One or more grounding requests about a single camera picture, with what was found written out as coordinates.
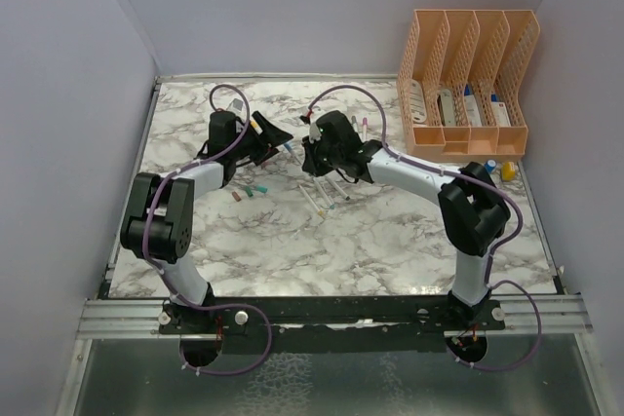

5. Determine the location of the purple cap marker pen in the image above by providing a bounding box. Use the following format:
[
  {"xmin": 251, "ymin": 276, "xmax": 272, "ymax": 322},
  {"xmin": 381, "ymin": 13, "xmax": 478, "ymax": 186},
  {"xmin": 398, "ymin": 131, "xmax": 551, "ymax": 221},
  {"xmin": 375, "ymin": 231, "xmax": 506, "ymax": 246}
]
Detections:
[{"xmin": 360, "ymin": 117, "xmax": 368, "ymax": 143}]

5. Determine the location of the brown cap marker pen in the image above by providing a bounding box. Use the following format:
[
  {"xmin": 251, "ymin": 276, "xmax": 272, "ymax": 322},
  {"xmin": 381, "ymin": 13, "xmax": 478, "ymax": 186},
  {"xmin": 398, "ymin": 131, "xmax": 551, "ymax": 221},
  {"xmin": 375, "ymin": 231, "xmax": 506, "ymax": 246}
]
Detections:
[{"xmin": 297, "ymin": 184, "xmax": 325, "ymax": 217}]

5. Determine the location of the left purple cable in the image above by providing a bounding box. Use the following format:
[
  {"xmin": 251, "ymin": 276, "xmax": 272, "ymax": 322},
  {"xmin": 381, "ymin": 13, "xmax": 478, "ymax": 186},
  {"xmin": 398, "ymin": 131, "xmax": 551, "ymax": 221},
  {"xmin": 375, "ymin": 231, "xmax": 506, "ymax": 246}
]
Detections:
[{"xmin": 143, "ymin": 83, "xmax": 273, "ymax": 377}]

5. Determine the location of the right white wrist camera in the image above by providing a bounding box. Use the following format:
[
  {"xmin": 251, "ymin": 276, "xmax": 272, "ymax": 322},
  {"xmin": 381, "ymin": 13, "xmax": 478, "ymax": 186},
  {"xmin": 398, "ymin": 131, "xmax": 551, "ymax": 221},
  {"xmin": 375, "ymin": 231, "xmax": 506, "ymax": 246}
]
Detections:
[{"xmin": 308, "ymin": 122, "xmax": 323, "ymax": 143}]

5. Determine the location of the white booklet in organizer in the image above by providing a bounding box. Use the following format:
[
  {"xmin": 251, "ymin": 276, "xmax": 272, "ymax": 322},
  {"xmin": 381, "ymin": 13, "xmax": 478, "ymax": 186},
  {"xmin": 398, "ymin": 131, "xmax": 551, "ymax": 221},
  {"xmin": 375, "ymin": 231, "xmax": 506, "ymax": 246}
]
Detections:
[{"xmin": 407, "ymin": 80, "xmax": 428, "ymax": 126}]

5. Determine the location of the yellow cap marker pen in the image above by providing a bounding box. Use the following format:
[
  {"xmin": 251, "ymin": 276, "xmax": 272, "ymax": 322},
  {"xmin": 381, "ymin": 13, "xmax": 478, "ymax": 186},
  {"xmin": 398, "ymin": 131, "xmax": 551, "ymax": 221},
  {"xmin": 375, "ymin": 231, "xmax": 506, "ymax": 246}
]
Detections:
[{"xmin": 251, "ymin": 120, "xmax": 262, "ymax": 133}]

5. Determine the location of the aluminium frame rail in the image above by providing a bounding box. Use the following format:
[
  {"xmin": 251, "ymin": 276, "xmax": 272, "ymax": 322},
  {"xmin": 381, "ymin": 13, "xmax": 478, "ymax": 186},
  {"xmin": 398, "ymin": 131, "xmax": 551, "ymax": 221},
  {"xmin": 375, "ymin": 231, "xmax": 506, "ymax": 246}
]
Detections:
[{"xmin": 77, "ymin": 294, "xmax": 593, "ymax": 340}]

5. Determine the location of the white red box in organizer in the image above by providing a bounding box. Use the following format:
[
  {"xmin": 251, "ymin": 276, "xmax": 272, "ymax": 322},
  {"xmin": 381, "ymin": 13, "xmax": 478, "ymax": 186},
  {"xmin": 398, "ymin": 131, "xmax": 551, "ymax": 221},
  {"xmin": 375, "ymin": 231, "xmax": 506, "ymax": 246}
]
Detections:
[{"xmin": 490, "ymin": 94, "xmax": 511, "ymax": 127}]

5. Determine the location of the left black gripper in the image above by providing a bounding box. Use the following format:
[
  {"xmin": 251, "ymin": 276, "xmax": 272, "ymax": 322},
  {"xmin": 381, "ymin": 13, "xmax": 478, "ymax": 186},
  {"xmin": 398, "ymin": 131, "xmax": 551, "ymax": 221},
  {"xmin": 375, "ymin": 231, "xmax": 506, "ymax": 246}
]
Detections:
[{"xmin": 230, "ymin": 111, "xmax": 293, "ymax": 165}]

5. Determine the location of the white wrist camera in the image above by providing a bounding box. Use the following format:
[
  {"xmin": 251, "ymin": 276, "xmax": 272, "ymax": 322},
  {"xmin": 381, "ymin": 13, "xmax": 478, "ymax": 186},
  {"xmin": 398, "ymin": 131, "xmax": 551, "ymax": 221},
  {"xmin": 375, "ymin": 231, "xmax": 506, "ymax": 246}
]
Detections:
[
  {"xmin": 308, "ymin": 122, "xmax": 323, "ymax": 143},
  {"xmin": 226, "ymin": 98, "xmax": 247, "ymax": 121}
]

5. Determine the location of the white blue box in organizer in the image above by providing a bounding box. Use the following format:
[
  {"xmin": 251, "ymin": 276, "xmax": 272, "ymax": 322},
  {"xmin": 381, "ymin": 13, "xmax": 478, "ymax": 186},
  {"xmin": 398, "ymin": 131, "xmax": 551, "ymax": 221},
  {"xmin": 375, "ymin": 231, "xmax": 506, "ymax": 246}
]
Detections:
[{"xmin": 464, "ymin": 85, "xmax": 483, "ymax": 127}]

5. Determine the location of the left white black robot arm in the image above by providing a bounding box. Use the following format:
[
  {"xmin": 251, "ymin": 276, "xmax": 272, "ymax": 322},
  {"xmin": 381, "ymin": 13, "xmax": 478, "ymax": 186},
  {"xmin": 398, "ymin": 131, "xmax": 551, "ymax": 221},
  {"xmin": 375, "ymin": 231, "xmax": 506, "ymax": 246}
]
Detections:
[{"xmin": 120, "ymin": 111, "xmax": 293, "ymax": 333}]

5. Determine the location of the yellow small bottle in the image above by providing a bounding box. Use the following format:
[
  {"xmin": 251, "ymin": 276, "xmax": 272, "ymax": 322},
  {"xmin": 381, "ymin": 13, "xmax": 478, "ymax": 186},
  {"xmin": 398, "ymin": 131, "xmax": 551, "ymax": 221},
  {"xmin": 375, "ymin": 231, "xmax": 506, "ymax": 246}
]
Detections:
[{"xmin": 500, "ymin": 162, "xmax": 518, "ymax": 181}]

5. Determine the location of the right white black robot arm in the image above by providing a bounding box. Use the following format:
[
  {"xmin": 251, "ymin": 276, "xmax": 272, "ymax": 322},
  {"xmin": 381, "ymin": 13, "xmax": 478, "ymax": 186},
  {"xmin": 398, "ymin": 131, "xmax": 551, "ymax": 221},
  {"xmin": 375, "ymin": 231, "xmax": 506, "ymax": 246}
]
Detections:
[{"xmin": 302, "ymin": 111, "xmax": 511, "ymax": 329}]

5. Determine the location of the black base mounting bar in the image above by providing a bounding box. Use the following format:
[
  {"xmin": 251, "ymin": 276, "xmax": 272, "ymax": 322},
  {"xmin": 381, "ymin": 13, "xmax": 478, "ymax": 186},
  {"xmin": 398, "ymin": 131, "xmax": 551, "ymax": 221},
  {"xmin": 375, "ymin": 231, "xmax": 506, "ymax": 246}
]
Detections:
[{"xmin": 159, "ymin": 295, "xmax": 505, "ymax": 335}]

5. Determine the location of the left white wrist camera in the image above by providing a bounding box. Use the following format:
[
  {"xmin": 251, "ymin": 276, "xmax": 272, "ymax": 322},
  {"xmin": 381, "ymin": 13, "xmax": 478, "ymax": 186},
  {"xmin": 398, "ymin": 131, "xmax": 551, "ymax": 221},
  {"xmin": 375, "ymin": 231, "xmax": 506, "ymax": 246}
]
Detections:
[{"xmin": 226, "ymin": 98, "xmax": 247, "ymax": 121}]

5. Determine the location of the blue small bottle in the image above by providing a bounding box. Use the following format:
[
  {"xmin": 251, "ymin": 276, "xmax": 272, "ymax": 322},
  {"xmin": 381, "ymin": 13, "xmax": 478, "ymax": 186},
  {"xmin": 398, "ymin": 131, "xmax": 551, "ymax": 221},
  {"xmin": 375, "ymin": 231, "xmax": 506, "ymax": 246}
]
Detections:
[{"xmin": 485, "ymin": 159, "xmax": 497, "ymax": 173}]

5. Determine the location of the green cap marker pen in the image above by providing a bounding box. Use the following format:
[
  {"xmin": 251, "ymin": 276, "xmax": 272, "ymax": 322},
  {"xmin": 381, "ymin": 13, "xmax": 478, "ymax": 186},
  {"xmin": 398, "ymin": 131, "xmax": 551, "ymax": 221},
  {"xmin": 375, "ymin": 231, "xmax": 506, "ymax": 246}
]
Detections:
[{"xmin": 312, "ymin": 178, "xmax": 335, "ymax": 210}]

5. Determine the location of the orange plastic file organizer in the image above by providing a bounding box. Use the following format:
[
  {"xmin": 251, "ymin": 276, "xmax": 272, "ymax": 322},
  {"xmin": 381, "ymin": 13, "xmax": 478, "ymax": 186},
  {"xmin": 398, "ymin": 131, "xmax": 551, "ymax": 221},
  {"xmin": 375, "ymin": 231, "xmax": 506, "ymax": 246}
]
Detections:
[{"xmin": 397, "ymin": 9, "xmax": 540, "ymax": 163}]

